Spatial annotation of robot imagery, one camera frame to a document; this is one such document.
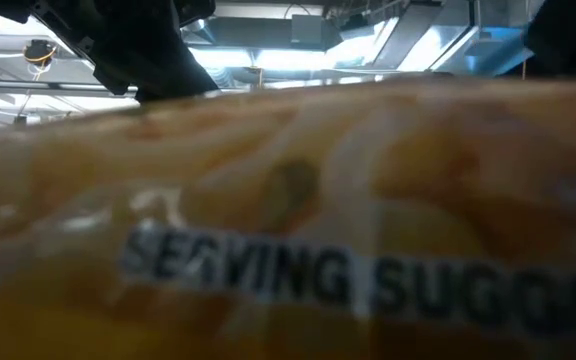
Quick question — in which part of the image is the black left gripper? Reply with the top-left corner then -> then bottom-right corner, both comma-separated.
32,0 -> 220,105

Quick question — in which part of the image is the yellow Maruchan ramen pack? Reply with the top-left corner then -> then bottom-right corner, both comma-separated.
0,74 -> 576,360

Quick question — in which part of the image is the black ceiling box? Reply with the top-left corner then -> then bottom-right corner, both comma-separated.
290,13 -> 327,46

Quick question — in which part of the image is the silver ceiling duct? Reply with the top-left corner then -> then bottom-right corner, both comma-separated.
367,0 -> 534,76

